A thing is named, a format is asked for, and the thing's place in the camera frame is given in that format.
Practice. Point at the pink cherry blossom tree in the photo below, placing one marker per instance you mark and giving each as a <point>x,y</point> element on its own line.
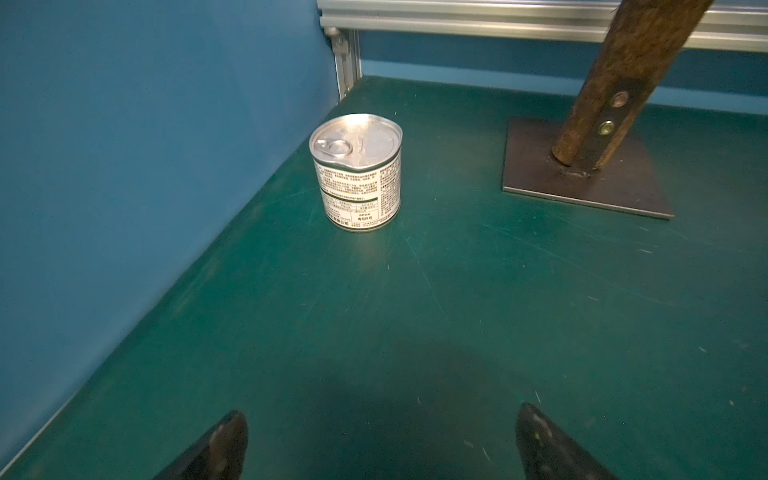
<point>643,40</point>

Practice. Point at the aluminium frame back bar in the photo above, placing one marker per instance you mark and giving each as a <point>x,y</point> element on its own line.
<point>725,28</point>

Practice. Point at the aluminium frame left post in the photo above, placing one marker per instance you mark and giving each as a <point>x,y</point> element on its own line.
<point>345,46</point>

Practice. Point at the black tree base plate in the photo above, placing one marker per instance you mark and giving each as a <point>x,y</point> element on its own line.
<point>628,184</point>

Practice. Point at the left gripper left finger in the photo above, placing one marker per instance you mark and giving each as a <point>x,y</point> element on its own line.
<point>217,454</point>

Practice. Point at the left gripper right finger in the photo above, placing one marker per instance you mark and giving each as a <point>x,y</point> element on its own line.
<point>548,453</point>

